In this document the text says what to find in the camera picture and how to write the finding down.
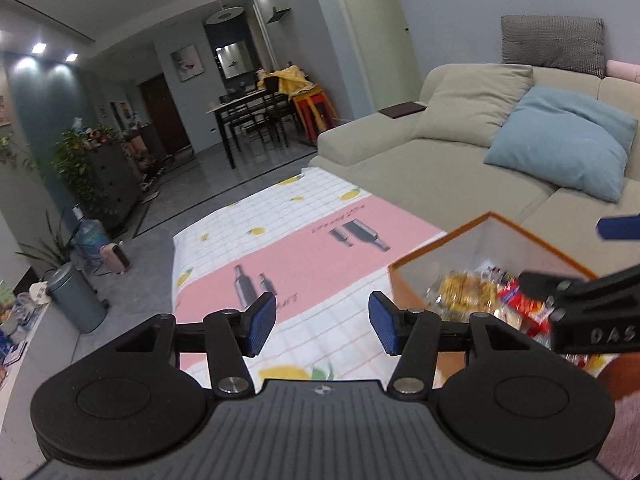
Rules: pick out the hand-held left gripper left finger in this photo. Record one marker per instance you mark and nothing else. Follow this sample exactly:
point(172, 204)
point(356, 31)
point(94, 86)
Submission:
point(260, 322)

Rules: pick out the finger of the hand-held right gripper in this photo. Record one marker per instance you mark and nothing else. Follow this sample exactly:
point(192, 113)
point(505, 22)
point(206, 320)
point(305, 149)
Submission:
point(545, 285)
point(620, 227)

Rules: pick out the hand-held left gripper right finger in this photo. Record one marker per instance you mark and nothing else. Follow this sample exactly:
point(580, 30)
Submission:
point(385, 322)

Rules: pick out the red packet with orange print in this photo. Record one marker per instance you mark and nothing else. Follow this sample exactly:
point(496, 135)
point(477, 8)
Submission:
point(520, 305)

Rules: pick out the orange cardboard box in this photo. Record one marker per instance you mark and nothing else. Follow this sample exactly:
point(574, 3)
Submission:
point(500, 245)

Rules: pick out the clear packet of yellow pastries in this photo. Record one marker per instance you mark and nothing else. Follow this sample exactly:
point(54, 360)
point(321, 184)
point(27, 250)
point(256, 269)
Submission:
point(465, 290)

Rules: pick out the red round seat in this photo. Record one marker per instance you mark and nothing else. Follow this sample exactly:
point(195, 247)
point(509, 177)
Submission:
point(622, 380)

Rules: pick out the pink and white printed tablecloth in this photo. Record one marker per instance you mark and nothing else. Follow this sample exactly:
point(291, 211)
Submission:
point(300, 240)

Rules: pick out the light blue cushion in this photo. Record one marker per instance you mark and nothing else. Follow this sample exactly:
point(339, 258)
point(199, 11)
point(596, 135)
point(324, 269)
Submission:
point(560, 145)

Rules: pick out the pink fluffy rug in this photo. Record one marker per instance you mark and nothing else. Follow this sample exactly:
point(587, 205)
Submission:
point(625, 440)

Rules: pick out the pink cushion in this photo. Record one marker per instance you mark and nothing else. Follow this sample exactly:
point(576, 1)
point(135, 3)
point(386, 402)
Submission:
point(625, 70)

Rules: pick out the pink space heater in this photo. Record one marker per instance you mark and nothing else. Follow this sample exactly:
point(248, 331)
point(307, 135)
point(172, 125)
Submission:
point(115, 258)

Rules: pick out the beige sofa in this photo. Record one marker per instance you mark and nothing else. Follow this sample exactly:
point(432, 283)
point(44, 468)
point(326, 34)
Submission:
point(400, 160)

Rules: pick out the grey-green pedal bin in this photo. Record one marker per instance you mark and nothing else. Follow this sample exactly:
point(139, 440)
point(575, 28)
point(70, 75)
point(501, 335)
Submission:
point(75, 300)

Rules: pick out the large blue water jug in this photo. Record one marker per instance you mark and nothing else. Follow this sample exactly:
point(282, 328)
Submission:
point(92, 240)

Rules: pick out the beige cushion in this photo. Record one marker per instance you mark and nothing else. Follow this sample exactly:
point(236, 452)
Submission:
point(470, 105)

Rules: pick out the grey textured cushion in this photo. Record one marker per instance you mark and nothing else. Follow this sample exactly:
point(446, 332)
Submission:
point(550, 45)

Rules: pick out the dark grey drawer cabinet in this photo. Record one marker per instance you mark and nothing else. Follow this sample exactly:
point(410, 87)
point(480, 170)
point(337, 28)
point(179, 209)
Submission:
point(117, 180)

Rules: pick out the dark dining chair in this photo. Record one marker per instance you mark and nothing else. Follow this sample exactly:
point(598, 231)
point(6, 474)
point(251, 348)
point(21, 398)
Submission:
point(277, 115)
point(245, 120)

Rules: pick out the shelf with toys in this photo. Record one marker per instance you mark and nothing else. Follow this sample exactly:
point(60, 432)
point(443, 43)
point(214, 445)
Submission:
point(142, 155)

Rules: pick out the dark dining table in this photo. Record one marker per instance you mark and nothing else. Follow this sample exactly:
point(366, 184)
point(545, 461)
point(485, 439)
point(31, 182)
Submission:
point(225, 110)

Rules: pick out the white low cabinet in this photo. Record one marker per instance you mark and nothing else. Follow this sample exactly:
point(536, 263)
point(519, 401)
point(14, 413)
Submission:
point(45, 340)

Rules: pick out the orange stool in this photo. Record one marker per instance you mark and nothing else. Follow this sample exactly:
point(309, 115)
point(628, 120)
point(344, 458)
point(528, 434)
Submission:
point(315, 110)

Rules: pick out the white figurine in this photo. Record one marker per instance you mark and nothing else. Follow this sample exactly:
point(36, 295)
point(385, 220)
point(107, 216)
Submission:
point(39, 293)

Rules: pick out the long-leaved potted plant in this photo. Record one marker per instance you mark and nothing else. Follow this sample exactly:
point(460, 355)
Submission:
point(47, 250)

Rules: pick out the dark brown door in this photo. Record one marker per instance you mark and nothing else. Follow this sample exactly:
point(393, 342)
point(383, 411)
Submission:
point(165, 115)

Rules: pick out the bushy green plant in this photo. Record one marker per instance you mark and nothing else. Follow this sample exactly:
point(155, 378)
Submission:
point(75, 170)

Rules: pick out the yellow cloth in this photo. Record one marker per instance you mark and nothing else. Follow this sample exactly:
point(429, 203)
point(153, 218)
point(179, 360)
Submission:
point(287, 80)

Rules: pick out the cluster of small colourful items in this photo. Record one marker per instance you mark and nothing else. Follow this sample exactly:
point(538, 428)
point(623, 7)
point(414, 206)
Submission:
point(12, 330)

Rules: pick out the hanging vine plant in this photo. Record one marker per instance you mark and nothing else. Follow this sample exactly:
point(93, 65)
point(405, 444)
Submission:
point(15, 152)

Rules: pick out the round pendant lamp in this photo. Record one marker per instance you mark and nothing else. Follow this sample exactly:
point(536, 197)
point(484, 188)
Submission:
point(225, 15)

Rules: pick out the wall mirror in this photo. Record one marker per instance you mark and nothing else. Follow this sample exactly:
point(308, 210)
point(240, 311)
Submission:
point(235, 60)

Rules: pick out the wall picture with red bird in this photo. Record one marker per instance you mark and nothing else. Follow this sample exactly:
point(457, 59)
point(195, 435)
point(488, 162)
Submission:
point(186, 62)

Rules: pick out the small wall shelf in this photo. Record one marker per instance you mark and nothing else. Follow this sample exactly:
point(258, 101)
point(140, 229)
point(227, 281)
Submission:
point(278, 15)

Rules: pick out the framed wall picture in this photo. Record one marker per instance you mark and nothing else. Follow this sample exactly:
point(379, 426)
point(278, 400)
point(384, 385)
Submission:
point(4, 110)

